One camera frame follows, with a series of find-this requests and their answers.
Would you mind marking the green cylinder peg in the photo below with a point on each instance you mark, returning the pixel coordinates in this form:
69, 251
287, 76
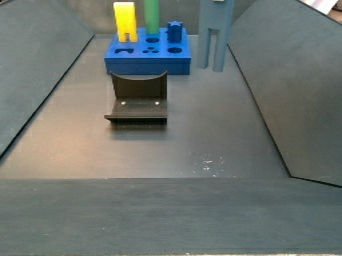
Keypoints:
152, 16

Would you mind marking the light blue square-circle object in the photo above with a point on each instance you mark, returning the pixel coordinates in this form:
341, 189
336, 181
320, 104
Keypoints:
216, 18

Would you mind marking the blue foam peg block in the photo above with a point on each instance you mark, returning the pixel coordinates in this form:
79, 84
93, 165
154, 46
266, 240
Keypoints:
150, 56

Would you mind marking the dark blue star peg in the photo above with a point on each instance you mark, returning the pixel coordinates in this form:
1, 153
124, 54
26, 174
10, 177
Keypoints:
174, 31

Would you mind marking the yellow square peg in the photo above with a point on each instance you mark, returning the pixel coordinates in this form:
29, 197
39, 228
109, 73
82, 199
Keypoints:
126, 21

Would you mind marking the black curved fixture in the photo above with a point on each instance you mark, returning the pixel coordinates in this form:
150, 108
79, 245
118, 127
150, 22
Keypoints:
141, 99

